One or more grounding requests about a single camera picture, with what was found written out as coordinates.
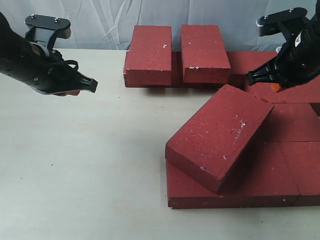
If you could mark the back base red brick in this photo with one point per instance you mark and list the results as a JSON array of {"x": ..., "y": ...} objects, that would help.
[{"x": 176, "y": 76}]

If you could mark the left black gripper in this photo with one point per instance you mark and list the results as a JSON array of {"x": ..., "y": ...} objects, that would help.
[{"x": 45, "y": 72}]

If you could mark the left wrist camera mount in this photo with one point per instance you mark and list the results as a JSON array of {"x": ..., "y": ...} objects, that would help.
[{"x": 44, "y": 30}]

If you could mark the grey fabric backdrop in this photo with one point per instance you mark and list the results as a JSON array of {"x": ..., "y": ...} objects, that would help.
[{"x": 108, "y": 24}]

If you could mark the front large red brick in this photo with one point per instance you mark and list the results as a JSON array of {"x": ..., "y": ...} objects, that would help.
[{"x": 262, "y": 179}]

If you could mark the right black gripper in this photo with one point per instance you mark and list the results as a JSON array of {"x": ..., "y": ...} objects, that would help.
[{"x": 298, "y": 63}]

